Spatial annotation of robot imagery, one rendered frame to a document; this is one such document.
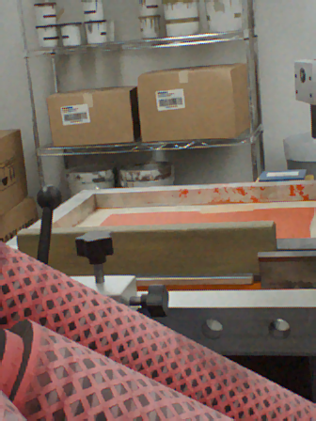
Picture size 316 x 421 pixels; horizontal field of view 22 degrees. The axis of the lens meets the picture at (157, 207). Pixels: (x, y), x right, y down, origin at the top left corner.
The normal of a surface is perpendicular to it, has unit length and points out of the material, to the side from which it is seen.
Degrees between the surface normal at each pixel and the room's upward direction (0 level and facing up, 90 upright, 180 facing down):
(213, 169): 90
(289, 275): 90
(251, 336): 90
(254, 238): 90
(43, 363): 56
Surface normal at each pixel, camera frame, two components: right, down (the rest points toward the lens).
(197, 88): -0.27, 0.22
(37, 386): 0.48, -0.22
